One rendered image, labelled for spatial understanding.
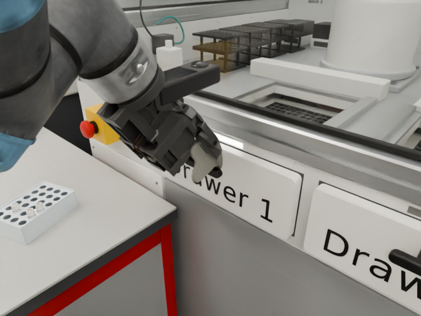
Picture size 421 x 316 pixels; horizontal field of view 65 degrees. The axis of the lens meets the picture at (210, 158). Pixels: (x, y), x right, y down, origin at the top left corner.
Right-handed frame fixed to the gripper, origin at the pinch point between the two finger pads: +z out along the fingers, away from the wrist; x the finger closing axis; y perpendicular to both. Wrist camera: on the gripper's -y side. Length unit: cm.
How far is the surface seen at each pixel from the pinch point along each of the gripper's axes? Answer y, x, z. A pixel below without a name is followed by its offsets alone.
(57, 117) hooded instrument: 2, -82, 21
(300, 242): 3.3, 15.7, 9.9
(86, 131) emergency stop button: 5.5, -31.8, 0.4
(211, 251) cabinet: 11.3, -2.5, 21.4
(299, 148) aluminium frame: -5.5, 13.4, -2.3
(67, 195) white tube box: 18.0, -24.5, 1.5
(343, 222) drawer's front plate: 0.1, 21.5, 2.3
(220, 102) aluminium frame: -8.0, -1.7, -3.8
